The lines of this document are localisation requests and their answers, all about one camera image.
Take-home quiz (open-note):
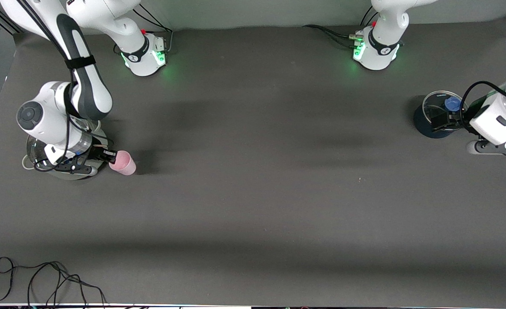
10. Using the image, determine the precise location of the thin black loose cable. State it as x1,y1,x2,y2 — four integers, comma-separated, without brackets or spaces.
0,257,107,307

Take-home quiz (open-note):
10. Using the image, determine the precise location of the black base cable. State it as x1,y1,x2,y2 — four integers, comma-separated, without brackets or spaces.
302,24,363,48

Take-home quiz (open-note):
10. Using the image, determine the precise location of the sage green cooking pot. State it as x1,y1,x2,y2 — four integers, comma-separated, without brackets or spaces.
21,109,109,181

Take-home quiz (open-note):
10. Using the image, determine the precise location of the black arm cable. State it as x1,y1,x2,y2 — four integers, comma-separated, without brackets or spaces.
460,80,506,126
19,0,115,173

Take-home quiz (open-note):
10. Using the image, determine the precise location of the glass lid with blue knob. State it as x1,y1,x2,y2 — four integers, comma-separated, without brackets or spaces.
422,90,468,125

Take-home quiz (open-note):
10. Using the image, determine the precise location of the pink plastic cup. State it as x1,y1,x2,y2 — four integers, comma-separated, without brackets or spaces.
109,150,136,176

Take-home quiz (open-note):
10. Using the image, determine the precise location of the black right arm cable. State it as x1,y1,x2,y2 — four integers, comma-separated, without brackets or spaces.
19,0,115,173

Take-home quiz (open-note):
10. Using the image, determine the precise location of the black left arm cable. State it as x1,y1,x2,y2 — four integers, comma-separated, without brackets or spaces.
460,80,506,126

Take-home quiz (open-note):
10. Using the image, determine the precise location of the dark blue saucepan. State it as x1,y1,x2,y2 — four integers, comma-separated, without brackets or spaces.
413,90,472,139

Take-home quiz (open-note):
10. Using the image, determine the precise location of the dark grey table mat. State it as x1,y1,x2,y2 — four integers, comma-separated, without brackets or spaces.
0,15,506,306

